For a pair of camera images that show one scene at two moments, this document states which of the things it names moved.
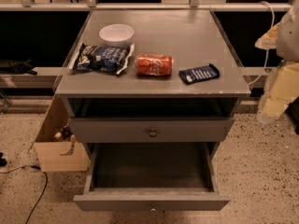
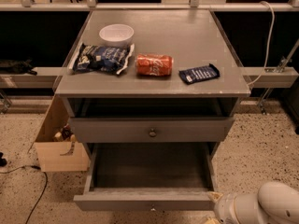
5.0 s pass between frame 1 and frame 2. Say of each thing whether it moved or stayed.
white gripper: moved
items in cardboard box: stayed
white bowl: stayed
